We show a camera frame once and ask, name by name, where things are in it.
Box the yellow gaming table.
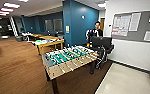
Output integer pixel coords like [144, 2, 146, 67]
[34, 37, 66, 56]

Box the wooden foosball table green field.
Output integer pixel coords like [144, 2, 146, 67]
[40, 45, 101, 94]

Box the yellow wall sign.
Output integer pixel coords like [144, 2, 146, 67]
[65, 25, 71, 34]

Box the black monitor screen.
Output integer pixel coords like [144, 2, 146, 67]
[91, 36, 113, 51]

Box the black wheeled cart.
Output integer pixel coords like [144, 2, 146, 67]
[90, 46, 116, 70]

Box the interior glass window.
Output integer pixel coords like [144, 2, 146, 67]
[44, 19, 55, 33]
[53, 18, 64, 33]

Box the person in dark jacket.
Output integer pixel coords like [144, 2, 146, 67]
[85, 21, 104, 48]

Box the grey notice board with papers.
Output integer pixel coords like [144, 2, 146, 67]
[110, 9, 150, 44]

